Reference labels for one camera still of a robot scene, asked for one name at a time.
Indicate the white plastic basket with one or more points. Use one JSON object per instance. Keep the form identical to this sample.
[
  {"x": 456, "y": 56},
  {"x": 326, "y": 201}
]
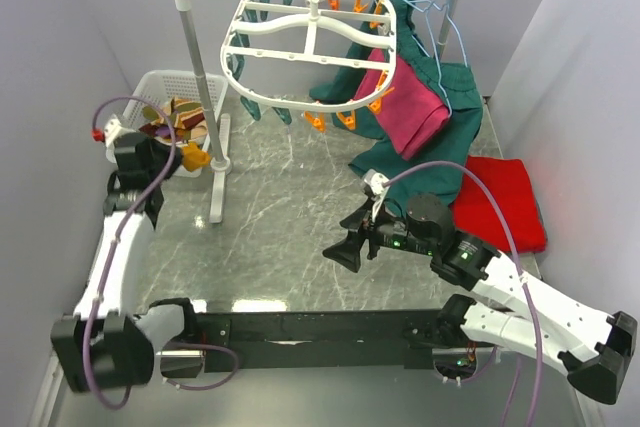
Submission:
[{"x": 176, "y": 93}]

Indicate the white round clip hanger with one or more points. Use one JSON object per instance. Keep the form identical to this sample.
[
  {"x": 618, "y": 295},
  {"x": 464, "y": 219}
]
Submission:
[{"x": 370, "y": 23}]

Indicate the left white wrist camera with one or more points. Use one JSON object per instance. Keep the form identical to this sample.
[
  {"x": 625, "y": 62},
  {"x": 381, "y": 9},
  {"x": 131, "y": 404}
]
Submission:
[{"x": 112, "y": 130}]

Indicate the beige sock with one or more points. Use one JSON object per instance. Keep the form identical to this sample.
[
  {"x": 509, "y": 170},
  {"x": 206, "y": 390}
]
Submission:
[{"x": 186, "y": 117}]

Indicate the black base bar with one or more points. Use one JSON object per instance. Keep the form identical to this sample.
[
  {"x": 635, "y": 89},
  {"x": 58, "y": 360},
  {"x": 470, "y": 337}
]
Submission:
[{"x": 267, "y": 340}]

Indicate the pink garment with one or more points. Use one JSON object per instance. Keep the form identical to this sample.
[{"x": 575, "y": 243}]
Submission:
[{"x": 409, "y": 116}]

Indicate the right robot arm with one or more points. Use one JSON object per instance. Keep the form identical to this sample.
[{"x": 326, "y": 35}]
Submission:
[{"x": 501, "y": 305}]

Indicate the light blue wire hanger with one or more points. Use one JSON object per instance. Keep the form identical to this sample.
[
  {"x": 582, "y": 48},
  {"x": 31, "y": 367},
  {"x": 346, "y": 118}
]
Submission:
[{"x": 423, "y": 31}]

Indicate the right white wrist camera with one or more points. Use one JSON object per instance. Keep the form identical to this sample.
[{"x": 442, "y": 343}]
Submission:
[{"x": 375, "y": 185}]

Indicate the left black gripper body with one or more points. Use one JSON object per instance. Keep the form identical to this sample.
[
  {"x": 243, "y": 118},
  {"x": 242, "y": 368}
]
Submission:
[{"x": 160, "y": 154}]

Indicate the red folded cloth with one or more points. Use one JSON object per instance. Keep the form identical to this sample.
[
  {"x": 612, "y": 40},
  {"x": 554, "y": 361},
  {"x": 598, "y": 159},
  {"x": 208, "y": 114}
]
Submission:
[{"x": 509, "y": 183}]

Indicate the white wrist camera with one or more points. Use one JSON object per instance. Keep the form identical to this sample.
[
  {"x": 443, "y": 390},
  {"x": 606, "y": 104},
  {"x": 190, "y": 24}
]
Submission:
[
  {"x": 112, "y": 130},
  {"x": 375, "y": 185}
]

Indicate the orange clothespin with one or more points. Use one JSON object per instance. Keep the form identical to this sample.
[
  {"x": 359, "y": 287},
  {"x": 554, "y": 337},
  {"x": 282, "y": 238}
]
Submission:
[
  {"x": 316, "y": 120},
  {"x": 348, "y": 119}
]

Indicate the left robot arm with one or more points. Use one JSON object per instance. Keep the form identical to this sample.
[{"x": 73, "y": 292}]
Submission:
[{"x": 104, "y": 344}]

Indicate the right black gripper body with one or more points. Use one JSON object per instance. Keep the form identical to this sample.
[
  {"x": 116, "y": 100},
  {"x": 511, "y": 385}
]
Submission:
[{"x": 392, "y": 234}]

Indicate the green garment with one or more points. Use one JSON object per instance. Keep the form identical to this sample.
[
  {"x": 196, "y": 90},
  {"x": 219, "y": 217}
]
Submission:
[{"x": 451, "y": 143}]

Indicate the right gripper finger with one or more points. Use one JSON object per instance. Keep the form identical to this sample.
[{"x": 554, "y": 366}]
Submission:
[
  {"x": 347, "y": 252},
  {"x": 357, "y": 221}
]

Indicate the yellow sock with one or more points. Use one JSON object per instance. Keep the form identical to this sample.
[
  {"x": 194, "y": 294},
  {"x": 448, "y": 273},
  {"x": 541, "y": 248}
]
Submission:
[{"x": 194, "y": 157}]

